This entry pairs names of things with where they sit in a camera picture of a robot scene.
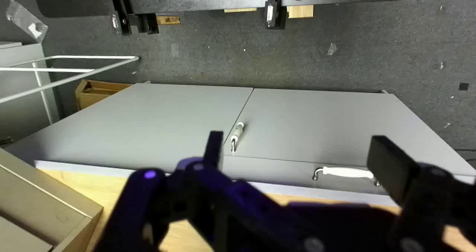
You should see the grey cabinet with wooden top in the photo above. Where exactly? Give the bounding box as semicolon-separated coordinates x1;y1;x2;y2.
0;83;476;252

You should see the white wire rack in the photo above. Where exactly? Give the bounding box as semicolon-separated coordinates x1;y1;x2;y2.
0;55;140;104

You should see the grey drawer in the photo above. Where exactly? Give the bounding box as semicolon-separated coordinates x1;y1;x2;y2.
222;155;476;205

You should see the white door handle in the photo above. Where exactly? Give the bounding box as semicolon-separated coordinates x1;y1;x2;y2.
230;122;245;153

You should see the cardboard box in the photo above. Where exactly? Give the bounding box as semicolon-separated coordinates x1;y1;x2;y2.
75;80;133;112

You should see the clear plastic scrap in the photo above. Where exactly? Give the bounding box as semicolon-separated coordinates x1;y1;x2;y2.
5;0;49;43

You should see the white drawer handle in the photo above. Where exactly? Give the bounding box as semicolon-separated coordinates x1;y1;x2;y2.
313;166;381;187

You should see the black clamp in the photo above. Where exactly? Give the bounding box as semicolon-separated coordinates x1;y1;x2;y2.
110;0;160;36
264;0;287;30

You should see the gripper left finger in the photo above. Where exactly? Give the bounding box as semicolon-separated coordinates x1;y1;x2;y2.
93;131;261;252

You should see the open beige drawer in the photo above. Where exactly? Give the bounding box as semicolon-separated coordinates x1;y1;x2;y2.
0;148;104;252

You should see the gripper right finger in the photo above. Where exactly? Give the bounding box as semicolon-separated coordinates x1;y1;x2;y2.
366;135;476;252

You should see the grey cabinet door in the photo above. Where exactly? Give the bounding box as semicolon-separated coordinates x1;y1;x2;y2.
223;88;476;177
4;83;254;171

